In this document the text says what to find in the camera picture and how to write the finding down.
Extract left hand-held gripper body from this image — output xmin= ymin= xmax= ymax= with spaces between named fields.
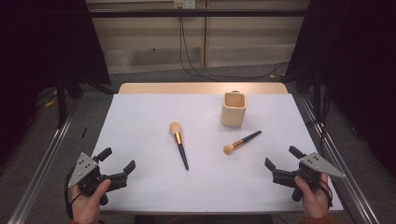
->
xmin=68 ymin=152 xmax=129 ymax=206

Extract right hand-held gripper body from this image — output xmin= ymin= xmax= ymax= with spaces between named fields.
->
xmin=272 ymin=152 xmax=347 ymax=203

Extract large makeup brush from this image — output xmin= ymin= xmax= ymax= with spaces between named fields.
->
xmin=168 ymin=121 xmax=190 ymax=172

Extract cream square cup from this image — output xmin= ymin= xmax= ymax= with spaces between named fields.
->
xmin=220 ymin=90 xmax=248 ymax=128

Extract person's right hand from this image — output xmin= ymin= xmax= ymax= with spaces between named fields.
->
xmin=293 ymin=173 xmax=331 ymax=220

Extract person's left hand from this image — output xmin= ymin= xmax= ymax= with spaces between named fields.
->
xmin=70 ymin=179 xmax=112 ymax=223

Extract white table mat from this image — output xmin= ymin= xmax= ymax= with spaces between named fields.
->
xmin=70 ymin=92 xmax=344 ymax=215

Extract small makeup brush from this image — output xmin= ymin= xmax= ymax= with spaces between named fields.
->
xmin=222 ymin=130 xmax=262 ymax=156

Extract wooden table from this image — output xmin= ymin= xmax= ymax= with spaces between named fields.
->
xmin=118 ymin=81 xmax=290 ymax=95

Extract black curtain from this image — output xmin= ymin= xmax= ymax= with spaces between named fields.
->
xmin=0 ymin=0 xmax=112 ymax=167
xmin=283 ymin=0 xmax=396 ymax=180

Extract black horizontal bar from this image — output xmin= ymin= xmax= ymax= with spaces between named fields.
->
xmin=88 ymin=8 xmax=310 ymax=19

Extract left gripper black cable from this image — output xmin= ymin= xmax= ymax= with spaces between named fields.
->
xmin=64 ymin=167 xmax=82 ymax=219

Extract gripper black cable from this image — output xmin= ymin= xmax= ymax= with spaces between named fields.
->
xmin=64 ymin=167 xmax=82 ymax=219
xmin=318 ymin=178 xmax=334 ymax=209

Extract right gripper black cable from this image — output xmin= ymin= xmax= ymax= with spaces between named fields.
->
xmin=318 ymin=178 xmax=334 ymax=209

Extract metal floor rail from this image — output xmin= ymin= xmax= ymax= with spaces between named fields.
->
xmin=297 ymin=92 xmax=381 ymax=224
xmin=7 ymin=92 xmax=82 ymax=224

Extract black floor cables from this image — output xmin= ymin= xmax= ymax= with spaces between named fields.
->
xmin=178 ymin=15 xmax=291 ymax=80

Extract white wall outlet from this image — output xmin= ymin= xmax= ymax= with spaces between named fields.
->
xmin=173 ymin=0 xmax=197 ymax=9

